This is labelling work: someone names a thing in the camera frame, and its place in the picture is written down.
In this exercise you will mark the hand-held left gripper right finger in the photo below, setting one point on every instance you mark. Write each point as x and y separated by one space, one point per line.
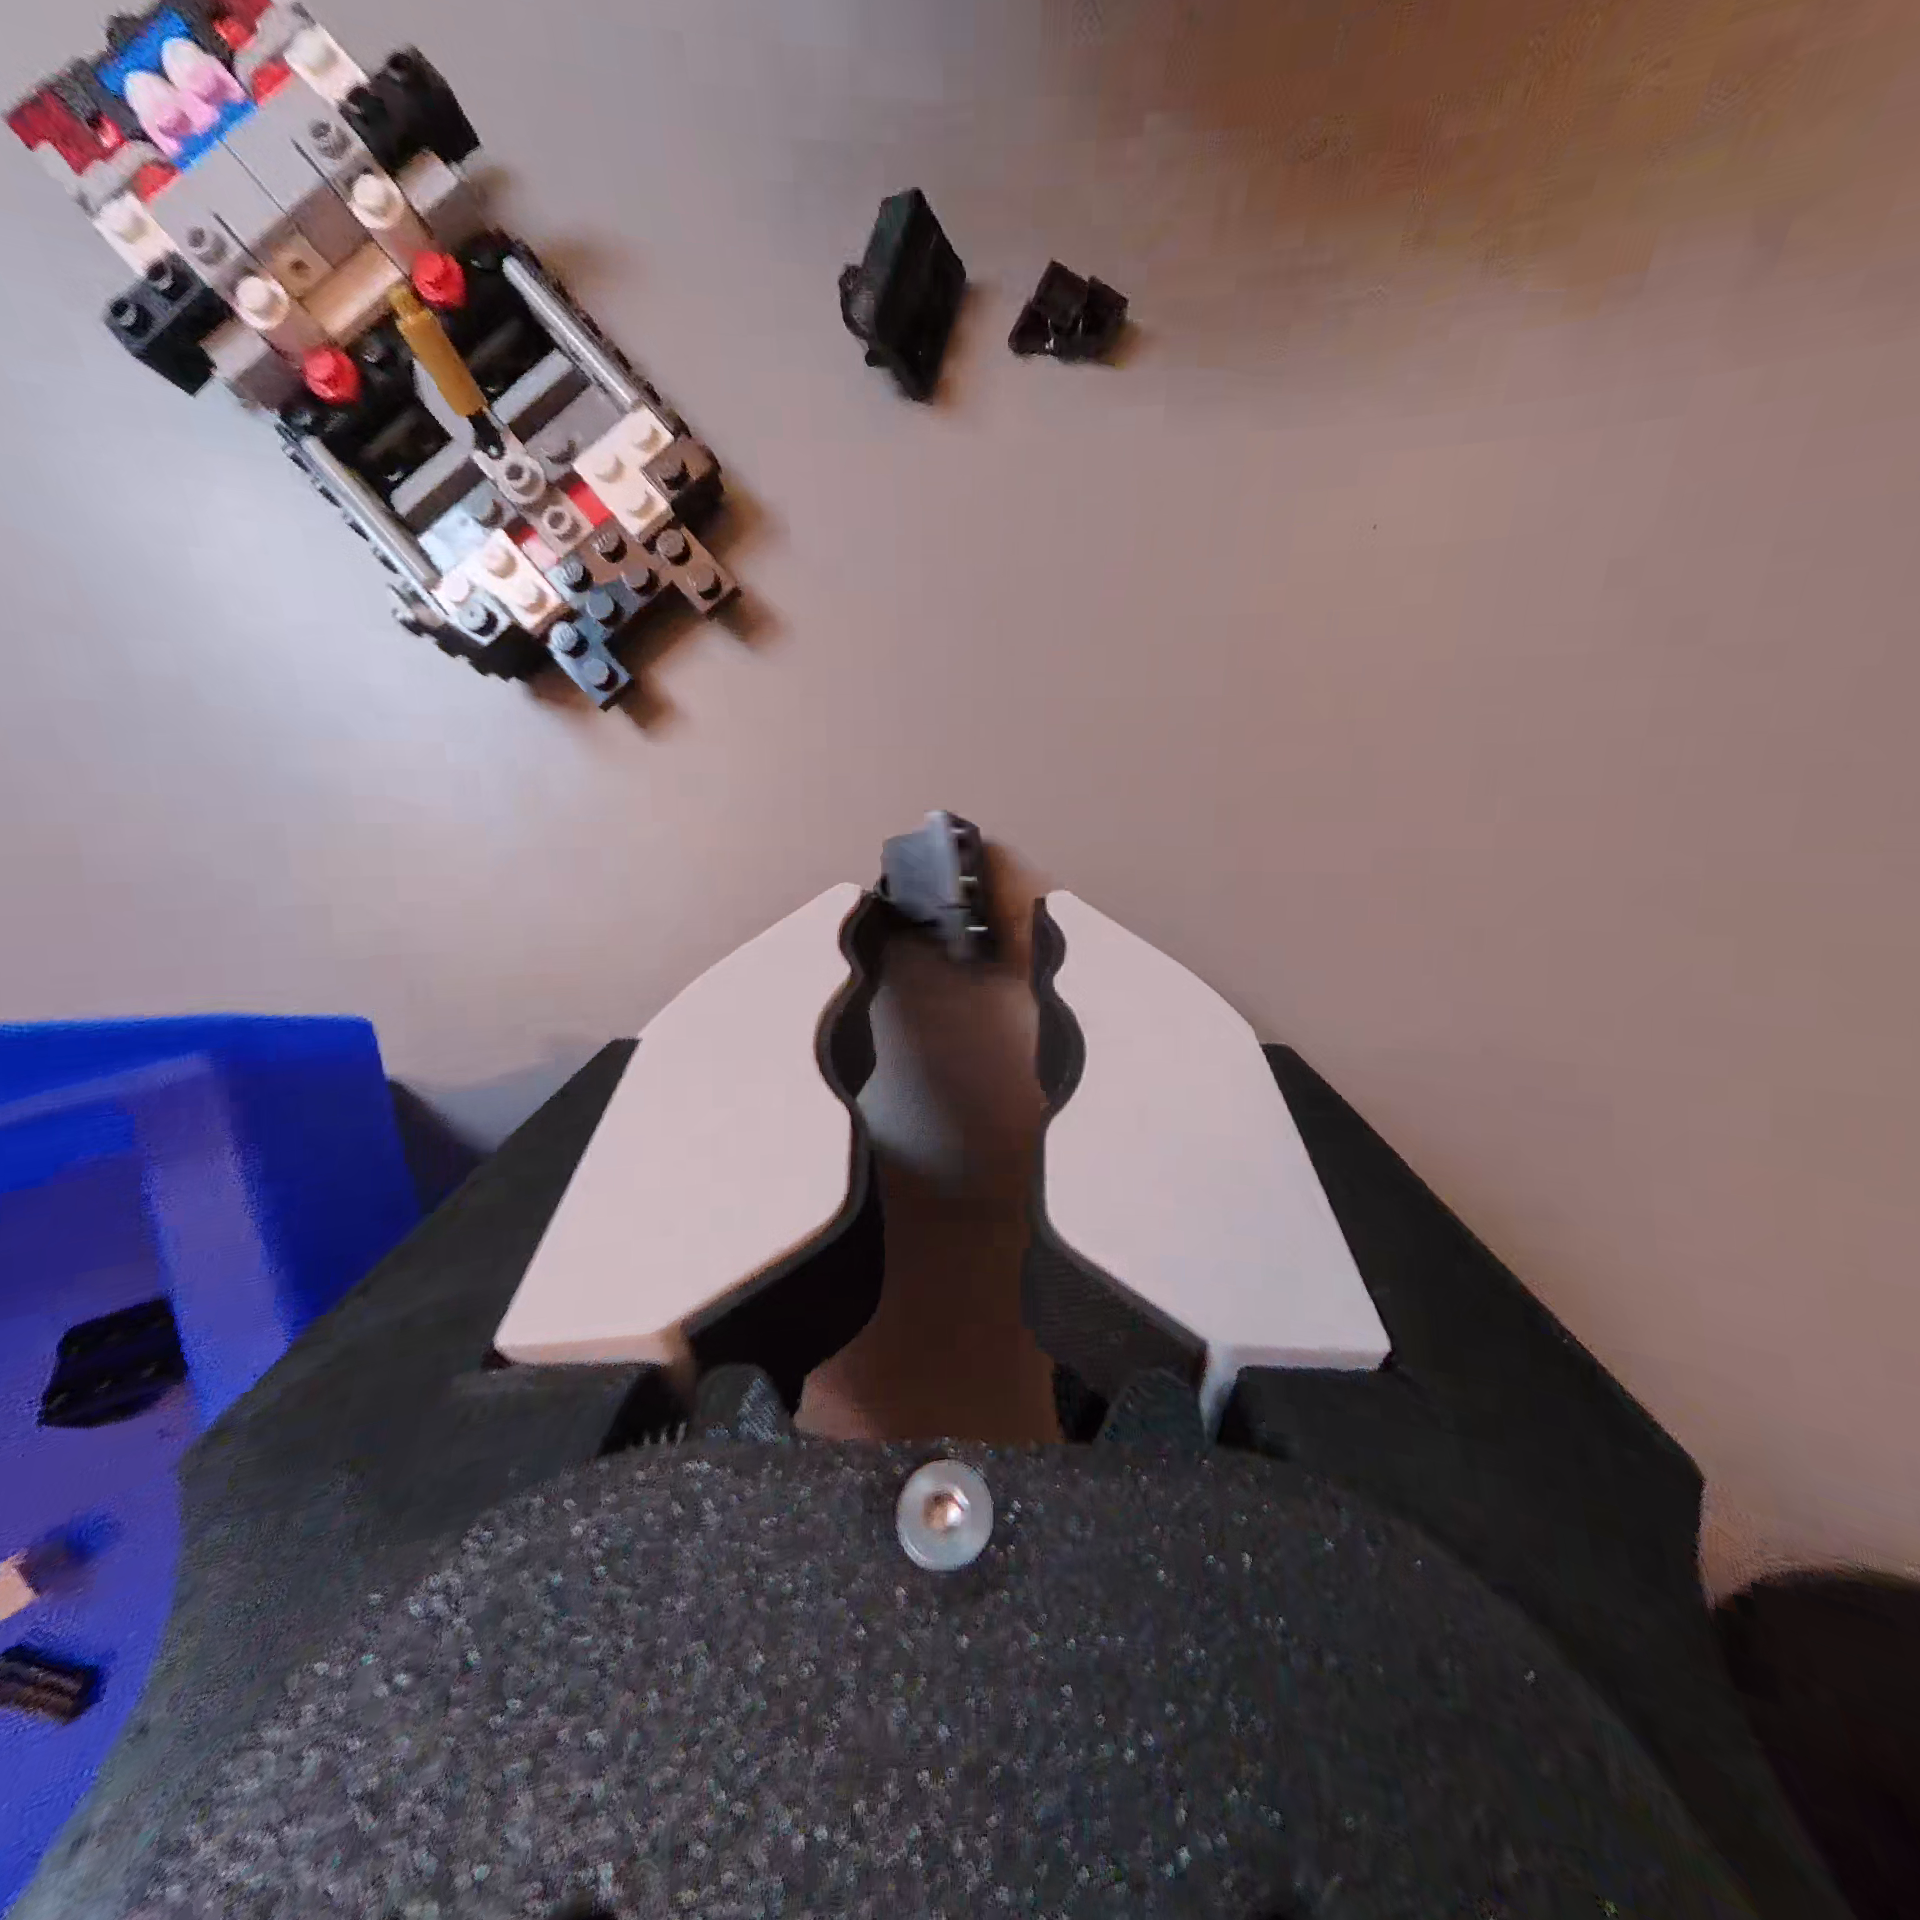
1218 1201

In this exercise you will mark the long black brick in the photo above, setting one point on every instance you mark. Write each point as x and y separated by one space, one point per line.
114 1367

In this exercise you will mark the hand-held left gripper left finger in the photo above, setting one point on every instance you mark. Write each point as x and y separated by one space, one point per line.
690 1184

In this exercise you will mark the small black clip brick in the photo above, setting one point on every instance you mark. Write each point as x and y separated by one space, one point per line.
1067 311

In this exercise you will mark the black mudguard brick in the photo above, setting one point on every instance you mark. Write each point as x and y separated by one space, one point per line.
899 290

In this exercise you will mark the large blue plastic bin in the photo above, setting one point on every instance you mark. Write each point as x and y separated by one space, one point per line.
181 1201

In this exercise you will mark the brick car model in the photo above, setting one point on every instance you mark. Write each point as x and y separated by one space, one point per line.
388 331

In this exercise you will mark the tiny black brick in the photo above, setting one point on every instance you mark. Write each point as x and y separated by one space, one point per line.
41 1679

